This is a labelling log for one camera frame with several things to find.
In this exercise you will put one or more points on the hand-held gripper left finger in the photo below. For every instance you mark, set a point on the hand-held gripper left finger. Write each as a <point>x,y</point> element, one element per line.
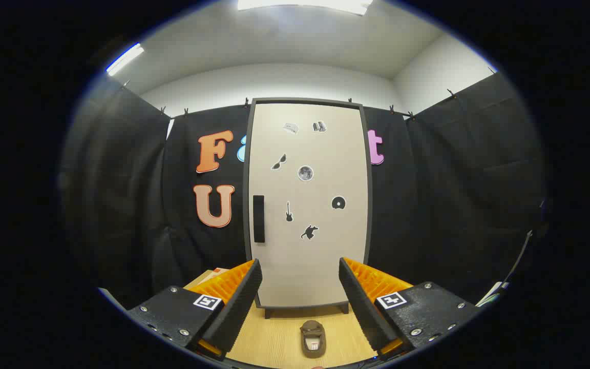
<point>238,302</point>

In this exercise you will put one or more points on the wide ceiling light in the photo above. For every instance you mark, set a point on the wide ceiling light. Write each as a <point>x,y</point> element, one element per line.
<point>305,4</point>

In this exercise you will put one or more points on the long ceiling light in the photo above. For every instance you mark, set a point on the long ceiling light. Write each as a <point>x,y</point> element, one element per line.
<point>124,59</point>

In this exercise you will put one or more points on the black backdrop cloth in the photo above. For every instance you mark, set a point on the black backdrop cloth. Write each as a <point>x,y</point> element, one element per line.
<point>121,179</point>

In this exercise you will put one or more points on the dark grey shoe cabinet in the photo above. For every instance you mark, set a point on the dark grey shoe cabinet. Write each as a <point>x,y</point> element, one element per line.
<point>369,205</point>

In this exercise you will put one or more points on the brown fuzzy shoe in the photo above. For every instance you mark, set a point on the brown fuzzy shoe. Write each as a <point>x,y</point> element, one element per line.
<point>313,341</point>

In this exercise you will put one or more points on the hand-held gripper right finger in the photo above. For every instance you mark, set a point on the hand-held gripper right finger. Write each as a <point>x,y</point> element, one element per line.
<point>361,302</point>

